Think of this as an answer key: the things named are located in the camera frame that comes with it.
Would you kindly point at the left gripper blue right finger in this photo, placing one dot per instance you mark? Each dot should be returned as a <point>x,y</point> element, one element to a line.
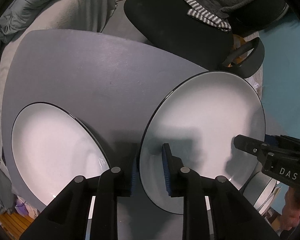
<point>171,166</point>

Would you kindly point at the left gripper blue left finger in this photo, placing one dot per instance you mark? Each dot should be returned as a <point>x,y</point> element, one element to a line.
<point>134,176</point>

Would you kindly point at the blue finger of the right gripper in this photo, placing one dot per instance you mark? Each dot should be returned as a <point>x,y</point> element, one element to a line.
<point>249,145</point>

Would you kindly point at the white bowl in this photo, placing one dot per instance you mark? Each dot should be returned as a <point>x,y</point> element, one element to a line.
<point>261,191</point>

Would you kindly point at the white plate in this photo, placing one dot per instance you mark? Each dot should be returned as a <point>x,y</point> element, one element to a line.
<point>199,120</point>
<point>51,147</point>

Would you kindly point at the person's right hand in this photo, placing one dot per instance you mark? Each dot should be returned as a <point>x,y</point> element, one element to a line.
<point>290,217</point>

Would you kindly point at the grey sweatpants on chair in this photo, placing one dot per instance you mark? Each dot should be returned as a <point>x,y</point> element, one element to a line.
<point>242,17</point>

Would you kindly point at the black office chair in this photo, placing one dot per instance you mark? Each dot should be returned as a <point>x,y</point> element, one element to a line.
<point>166,25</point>

